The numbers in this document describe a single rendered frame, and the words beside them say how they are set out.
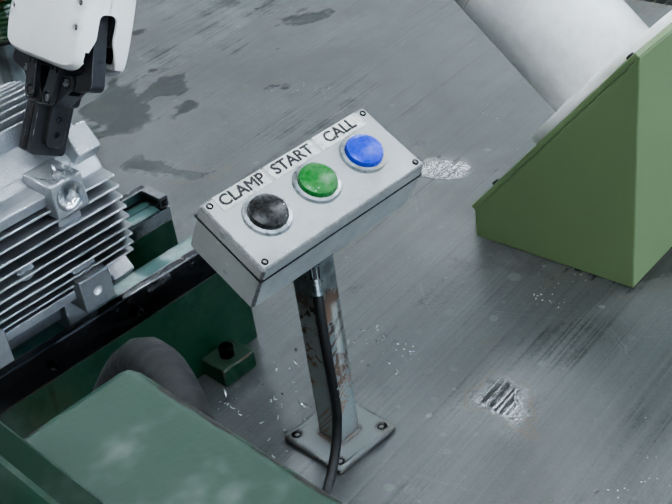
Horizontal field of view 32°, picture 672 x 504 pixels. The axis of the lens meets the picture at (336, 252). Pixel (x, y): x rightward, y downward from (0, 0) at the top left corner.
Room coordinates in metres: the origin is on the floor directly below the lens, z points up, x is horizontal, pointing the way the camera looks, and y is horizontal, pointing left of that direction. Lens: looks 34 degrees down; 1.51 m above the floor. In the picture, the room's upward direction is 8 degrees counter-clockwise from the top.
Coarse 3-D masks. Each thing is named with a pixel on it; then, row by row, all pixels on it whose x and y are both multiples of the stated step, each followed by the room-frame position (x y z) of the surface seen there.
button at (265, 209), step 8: (256, 200) 0.70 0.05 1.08; (264, 200) 0.71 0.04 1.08; (272, 200) 0.71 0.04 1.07; (280, 200) 0.71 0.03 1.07; (248, 208) 0.70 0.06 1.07; (256, 208) 0.70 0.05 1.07; (264, 208) 0.70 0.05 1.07; (272, 208) 0.70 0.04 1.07; (280, 208) 0.70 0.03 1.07; (248, 216) 0.70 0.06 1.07; (256, 216) 0.69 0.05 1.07; (264, 216) 0.69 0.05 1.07; (272, 216) 0.69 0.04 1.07; (280, 216) 0.69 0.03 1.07; (288, 216) 0.70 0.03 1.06; (256, 224) 0.69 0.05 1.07; (264, 224) 0.69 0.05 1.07; (272, 224) 0.69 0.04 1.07; (280, 224) 0.69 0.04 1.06
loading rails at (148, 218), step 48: (144, 192) 0.99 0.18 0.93; (144, 240) 0.96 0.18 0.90; (144, 288) 0.83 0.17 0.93; (192, 288) 0.86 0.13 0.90; (48, 336) 0.80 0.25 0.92; (96, 336) 0.80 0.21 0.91; (144, 336) 0.83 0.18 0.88; (192, 336) 0.86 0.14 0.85; (240, 336) 0.89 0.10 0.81; (0, 384) 0.74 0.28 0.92; (48, 384) 0.76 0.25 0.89
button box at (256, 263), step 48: (336, 144) 0.77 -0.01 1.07; (384, 144) 0.78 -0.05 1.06; (240, 192) 0.72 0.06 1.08; (288, 192) 0.72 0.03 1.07; (336, 192) 0.73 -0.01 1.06; (384, 192) 0.74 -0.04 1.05; (192, 240) 0.72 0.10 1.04; (240, 240) 0.68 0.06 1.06; (288, 240) 0.68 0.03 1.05; (336, 240) 0.72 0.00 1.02; (240, 288) 0.68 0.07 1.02
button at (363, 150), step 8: (352, 136) 0.77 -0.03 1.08; (360, 136) 0.77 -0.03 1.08; (368, 136) 0.78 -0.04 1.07; (352, 144) 0.77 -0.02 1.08; (360, 144) 0.77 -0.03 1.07; (368, 144) 0.77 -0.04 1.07; (376, 144) 0.77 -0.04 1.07; (352, 152) 0.76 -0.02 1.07; (360, 152) 0.76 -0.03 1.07; (368, 152) 0.76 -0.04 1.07; (376, 152) 0.76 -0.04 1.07; (352, 160) 0.76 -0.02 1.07; (360, 160) 0.75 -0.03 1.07; (368, 160) 0.75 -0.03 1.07; (376, 160) 0.76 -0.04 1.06
